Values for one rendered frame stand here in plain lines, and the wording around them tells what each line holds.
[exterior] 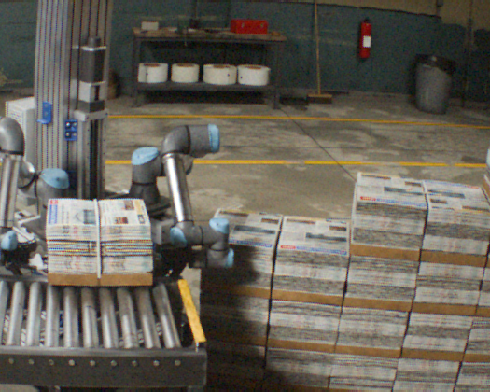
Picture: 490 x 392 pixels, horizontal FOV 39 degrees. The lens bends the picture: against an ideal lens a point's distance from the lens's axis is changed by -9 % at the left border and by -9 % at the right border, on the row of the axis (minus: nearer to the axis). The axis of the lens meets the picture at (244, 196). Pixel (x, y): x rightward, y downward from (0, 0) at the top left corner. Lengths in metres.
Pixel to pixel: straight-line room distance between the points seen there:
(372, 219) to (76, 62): 1.37
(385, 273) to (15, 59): 7.11
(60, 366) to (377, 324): 1.39
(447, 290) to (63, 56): 1.86
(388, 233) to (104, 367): 1.26
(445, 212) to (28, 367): 1.65
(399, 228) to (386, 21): 7.34
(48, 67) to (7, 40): 6.18
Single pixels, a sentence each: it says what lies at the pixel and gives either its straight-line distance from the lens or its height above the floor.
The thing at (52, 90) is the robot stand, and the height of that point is 1.34.
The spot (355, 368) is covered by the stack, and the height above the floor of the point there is 0.31.
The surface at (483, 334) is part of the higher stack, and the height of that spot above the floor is 0.52.
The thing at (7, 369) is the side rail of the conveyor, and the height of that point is 0.74.
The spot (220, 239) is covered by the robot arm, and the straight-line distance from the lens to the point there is 2.74.
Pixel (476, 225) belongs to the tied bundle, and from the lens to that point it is 2.88.
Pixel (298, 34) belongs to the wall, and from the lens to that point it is 9.63.
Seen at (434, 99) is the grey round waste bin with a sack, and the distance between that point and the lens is 9.80.
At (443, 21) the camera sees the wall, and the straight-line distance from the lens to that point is 10.42.
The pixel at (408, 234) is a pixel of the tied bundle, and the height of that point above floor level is 0.94.
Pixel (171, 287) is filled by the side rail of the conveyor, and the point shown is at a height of 0.78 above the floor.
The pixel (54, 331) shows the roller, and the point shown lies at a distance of 2.30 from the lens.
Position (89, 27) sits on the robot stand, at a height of 1.61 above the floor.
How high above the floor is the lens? 1.97
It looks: 20 degrees down
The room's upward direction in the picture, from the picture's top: 4 degrees clockwise
